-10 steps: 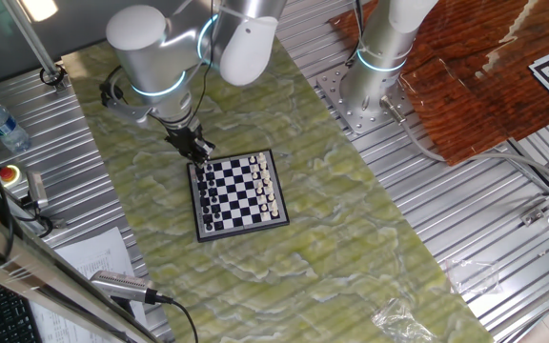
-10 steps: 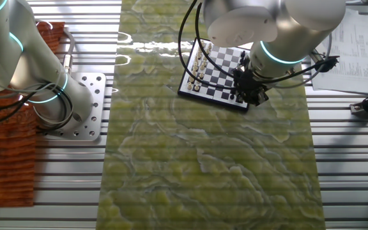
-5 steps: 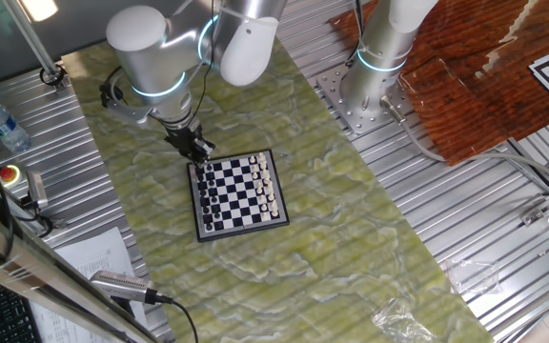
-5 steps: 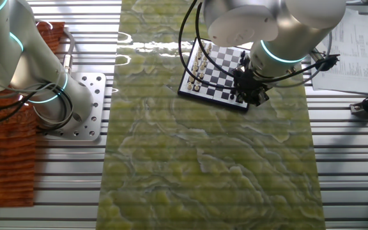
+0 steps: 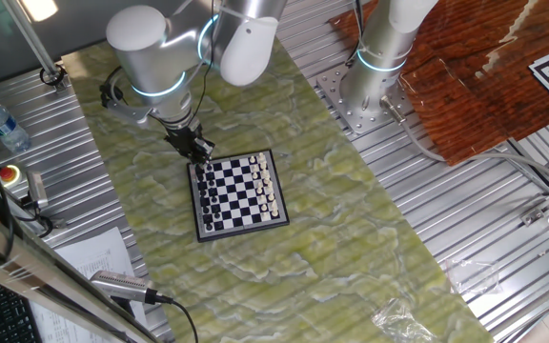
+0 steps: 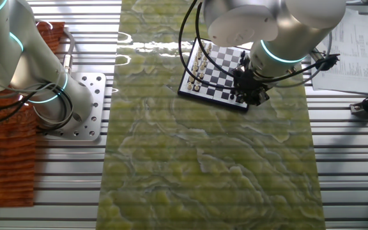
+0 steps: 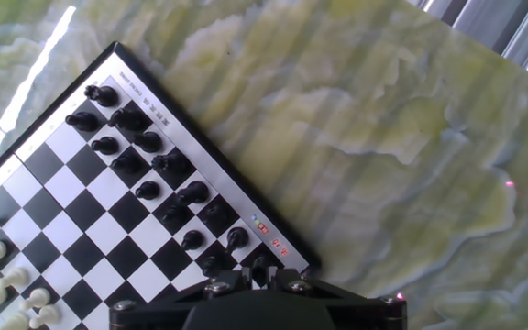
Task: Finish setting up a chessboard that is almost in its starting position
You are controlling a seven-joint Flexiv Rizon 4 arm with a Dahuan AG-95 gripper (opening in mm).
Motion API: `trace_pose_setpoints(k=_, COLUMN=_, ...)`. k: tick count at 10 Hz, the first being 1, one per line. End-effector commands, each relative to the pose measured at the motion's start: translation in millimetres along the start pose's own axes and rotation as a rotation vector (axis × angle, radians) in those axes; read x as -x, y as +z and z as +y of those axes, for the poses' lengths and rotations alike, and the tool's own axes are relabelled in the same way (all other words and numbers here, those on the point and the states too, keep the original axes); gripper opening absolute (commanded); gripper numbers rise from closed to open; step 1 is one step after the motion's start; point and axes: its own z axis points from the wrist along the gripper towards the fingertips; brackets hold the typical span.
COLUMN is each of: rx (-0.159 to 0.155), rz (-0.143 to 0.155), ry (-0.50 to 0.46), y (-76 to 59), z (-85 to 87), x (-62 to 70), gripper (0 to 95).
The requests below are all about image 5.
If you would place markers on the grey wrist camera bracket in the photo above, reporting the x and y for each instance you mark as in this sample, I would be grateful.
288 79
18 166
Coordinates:
129 113

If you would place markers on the yellow red emergency stop button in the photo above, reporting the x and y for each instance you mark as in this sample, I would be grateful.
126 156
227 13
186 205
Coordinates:
7 174

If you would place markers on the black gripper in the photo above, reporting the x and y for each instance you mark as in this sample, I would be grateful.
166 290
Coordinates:
184 140

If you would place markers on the silver depth camera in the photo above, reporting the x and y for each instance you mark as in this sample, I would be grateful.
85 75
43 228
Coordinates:
122 285

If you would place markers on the black white magnetic chessboard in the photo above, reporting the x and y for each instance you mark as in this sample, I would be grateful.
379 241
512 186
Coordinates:
236 195

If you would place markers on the aluminium pole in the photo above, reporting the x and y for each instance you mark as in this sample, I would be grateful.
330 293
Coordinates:
29 35

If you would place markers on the metal base mounting plate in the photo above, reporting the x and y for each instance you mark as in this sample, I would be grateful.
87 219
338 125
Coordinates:
334 97

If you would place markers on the clear plastic water bottle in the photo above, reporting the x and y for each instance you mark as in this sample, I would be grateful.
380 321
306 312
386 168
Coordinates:
5 128

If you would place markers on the orange wood grain mat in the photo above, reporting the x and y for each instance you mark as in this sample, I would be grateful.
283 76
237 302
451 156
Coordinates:
470 95

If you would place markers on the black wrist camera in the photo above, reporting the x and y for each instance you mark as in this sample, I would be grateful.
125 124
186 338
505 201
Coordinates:
107 95

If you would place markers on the clear plastic bag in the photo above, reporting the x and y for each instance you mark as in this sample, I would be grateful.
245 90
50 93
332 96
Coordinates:
472 276
398 321

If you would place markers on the aluminium frame beam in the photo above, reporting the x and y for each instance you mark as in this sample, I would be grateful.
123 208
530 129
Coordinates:
41 267

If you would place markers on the white chess king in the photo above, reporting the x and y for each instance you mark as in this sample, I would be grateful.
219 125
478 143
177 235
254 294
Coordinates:
267 182

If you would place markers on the green marble pattern mat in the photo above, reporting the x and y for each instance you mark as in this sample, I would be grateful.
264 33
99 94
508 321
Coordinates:
303 286

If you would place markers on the printed white paper sheet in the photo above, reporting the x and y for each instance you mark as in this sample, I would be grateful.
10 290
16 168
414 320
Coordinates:
98 257

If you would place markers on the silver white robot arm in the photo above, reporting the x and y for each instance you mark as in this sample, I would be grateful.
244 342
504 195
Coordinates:
141 43

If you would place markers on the small grey box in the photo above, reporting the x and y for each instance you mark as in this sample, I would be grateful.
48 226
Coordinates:
36 188

